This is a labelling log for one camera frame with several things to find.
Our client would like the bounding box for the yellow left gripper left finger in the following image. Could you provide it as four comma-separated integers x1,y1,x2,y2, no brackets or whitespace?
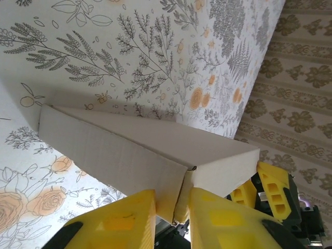
48,189,158,249

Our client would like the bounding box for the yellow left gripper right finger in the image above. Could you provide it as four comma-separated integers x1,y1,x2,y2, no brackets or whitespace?
189,186,294,249

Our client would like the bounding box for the white beige paper box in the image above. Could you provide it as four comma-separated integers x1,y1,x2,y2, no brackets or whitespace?
38,103,260,225

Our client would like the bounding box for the floral table cloth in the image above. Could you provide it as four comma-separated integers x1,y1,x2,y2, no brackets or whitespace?
0,0,286,249

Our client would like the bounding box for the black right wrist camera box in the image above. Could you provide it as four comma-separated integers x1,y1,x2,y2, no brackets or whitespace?
298,204,326,236

